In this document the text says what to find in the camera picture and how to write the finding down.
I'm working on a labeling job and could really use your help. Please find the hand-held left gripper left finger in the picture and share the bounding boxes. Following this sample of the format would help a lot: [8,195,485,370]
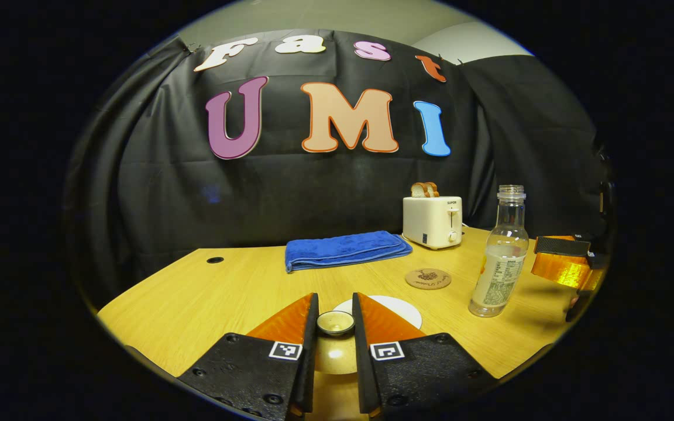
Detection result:
[176,292,320,421]

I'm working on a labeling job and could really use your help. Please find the white toaster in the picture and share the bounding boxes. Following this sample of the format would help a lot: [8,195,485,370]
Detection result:
[402,196,463,250]

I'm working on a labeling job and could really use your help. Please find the white ceramic teacup lid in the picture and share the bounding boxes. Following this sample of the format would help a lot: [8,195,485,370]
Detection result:
[314,310,361,375]

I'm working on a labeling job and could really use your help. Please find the folded blue towel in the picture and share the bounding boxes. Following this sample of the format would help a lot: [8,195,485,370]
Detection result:
[285,230,413,274]

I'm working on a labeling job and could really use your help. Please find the white ceramic teacup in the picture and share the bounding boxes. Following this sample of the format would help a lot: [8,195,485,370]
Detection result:
[334,295,423,330]

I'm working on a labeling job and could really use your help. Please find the round cork coaster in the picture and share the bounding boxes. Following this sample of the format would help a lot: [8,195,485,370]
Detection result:
[405,268,452,291]

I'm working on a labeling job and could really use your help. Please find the clear plastic water bottle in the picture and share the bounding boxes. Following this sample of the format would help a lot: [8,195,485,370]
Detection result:
[469,185,529,318]

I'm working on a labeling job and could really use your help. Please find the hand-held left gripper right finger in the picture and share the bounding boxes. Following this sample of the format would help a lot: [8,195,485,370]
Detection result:
[352,292,498,419]

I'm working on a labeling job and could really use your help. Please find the black backdrop cloth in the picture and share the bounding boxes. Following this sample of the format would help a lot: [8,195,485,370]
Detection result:
[62,29,613,310]

